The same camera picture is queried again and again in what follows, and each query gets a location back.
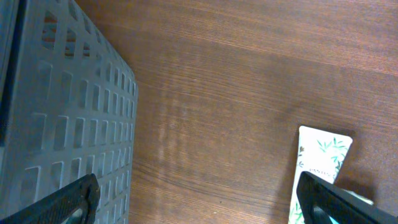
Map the grey plastic mesh basket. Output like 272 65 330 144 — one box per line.
1 0 138 223

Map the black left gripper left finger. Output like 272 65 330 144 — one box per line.
1 174 100 224

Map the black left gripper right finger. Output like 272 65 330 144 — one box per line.
297 171 397 224

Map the white Pantene tube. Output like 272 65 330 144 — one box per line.
289 126 353 223

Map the teal tissue pack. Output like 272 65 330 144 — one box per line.
344 189 374 205

